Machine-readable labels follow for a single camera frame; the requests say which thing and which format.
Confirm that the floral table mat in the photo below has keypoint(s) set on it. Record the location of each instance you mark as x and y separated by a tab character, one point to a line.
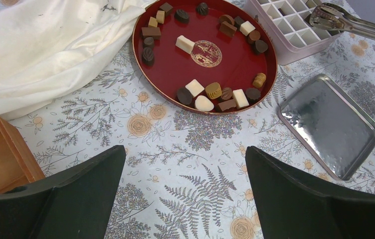
185	175

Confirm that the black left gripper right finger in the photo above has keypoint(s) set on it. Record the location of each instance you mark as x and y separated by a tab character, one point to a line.
293	204

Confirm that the cream cloth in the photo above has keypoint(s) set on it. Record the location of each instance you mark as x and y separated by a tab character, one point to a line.
50	48

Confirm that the red round tray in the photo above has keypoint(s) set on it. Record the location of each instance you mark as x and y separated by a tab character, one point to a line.
236	62

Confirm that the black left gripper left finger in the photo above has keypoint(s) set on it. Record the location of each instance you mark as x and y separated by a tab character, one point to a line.
73	204

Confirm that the silver tin lid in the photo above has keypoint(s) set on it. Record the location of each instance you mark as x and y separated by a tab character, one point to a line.
338	133

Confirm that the silver metal tongs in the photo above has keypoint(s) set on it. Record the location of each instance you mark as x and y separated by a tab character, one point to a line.
330	17

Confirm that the pink tin with white dividers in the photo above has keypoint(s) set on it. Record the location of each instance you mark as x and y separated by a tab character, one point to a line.
284	22

